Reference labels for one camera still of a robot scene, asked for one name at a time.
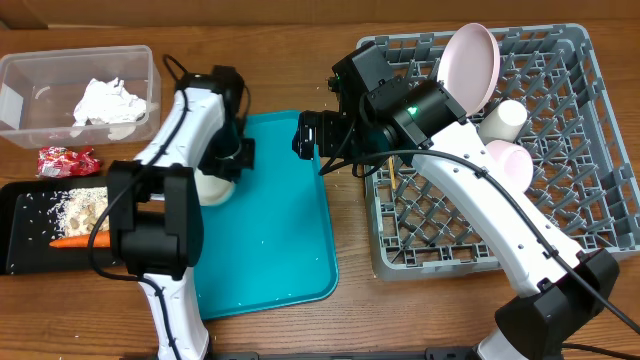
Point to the wooden chopstick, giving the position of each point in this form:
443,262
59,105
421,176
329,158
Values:
391,169

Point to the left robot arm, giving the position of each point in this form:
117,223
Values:
155,221

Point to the grey dishwasher rack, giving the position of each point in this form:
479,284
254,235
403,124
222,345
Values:
583,180

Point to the white bowl with food scraps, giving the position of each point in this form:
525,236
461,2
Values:
212,190

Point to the black plastic bin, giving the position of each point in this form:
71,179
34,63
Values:
24,252

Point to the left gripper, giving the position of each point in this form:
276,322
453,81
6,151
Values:
234,170

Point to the orange carrot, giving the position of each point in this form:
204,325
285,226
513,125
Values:
102,240

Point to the teal serving tray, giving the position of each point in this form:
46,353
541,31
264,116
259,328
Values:
271,244

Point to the white plastic cup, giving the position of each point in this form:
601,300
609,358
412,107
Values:
503,123

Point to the white napkin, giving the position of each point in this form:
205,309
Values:
109,103

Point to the pink bowl with food scraps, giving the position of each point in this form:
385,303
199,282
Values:
515,161

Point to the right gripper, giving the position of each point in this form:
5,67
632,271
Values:
329,120

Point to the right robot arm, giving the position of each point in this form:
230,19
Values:
558,286

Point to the red snack wrapper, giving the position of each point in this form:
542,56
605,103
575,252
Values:
60,162

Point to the spilled rice and scraps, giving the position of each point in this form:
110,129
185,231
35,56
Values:
63,213

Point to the clear plastic bin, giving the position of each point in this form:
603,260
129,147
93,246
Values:
41,90

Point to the pink round plate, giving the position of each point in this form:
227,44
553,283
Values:
469,66

